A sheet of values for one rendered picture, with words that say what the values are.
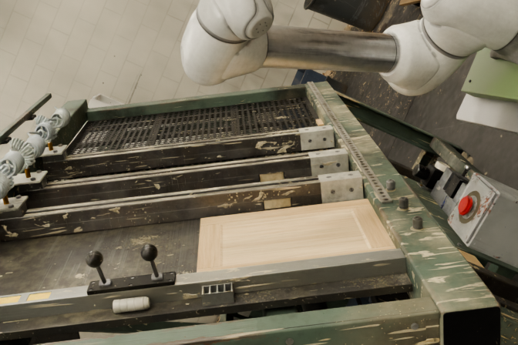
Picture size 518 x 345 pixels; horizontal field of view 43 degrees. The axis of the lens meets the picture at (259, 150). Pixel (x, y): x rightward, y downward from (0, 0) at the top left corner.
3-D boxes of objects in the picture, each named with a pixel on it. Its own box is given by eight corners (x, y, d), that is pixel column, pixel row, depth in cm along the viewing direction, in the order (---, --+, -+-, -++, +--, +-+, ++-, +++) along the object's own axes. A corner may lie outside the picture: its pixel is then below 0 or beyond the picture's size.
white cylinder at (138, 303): (113, 316, 147) (149, 311, 147) (111, 304, 146) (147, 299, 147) (116, 309, 150) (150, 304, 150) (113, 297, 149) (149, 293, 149)
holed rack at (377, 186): (392, 202, 179) (392, 200, 179) (381, 203, 179) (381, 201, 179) (312, 82, 337) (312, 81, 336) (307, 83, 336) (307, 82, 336)
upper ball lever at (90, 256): (114, 293, 151) (100, 260, 141) (98, 295, 151) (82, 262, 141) (115, 278, 154) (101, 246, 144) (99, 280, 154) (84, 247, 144)
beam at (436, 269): (502, 353, 130) (502, 304, 127) (442, 360, 130) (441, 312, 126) (328, 101, 340) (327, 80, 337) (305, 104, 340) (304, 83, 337)
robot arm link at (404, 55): (484, 59, 169) (434, 107, 186) (461, 11, 176) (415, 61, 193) (205, 43, 135) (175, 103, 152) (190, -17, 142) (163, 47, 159)
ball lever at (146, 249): (166, 286, 151) (156, 253, 141) (149, 288, 151) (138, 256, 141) (166, 272, 154) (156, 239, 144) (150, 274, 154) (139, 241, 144)
